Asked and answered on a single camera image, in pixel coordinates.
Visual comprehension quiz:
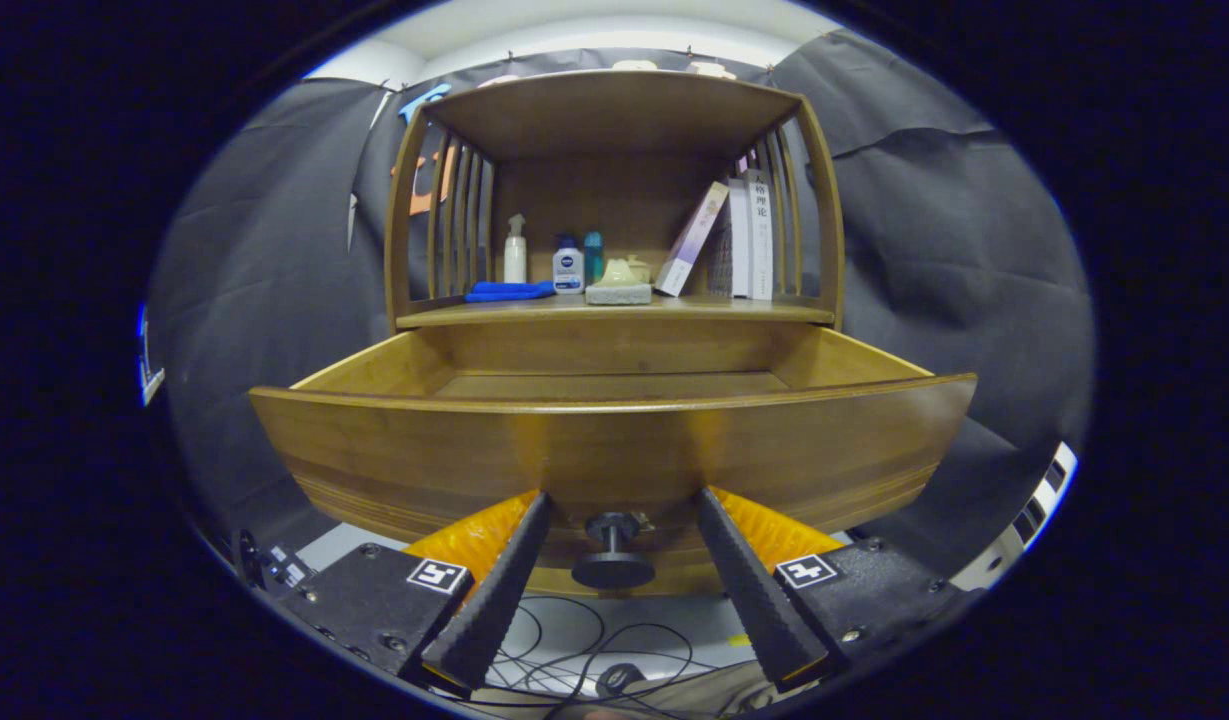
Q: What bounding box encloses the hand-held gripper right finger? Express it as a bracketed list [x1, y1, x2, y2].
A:
[694, 486, 966, 692]

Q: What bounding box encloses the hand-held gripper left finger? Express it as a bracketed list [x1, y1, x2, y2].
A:
[277, 488, 555, 693]

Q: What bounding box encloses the pale green item grey base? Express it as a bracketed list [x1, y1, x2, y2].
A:
[585, 258, 654, 306]

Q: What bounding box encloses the wooden countertop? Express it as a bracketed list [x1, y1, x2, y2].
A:
[396, 293, 837, 329]

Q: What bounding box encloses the wooden cabinet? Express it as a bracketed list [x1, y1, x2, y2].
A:
[384, 68, 845, 331]

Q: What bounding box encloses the black device with labels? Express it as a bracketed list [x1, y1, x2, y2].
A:
[229, 528, 317, 593]

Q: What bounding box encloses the white power strip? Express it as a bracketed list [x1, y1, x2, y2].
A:
[949, 442, 1079, 591]

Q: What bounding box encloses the blue folded cloth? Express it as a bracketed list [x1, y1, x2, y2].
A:
[464, 280, 557, 303]

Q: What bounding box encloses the white lotion bottle blue cap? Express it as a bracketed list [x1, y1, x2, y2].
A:
[552, 234, 586, 295]

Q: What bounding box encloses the white pump bottle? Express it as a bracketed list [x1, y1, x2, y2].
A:
[503, 213, 528, 285]

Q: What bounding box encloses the white book plain spine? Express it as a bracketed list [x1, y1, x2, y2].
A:
[729, 178, 755, 299]

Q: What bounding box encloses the pink and white slim box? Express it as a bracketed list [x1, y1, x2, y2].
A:
[654, 181, 731, 298]

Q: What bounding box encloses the white book printed spine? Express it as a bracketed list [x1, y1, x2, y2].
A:
[749, 168, 776, 301]

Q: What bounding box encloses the black backdrop cloth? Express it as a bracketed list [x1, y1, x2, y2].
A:
[146, 28, 1095, 581]

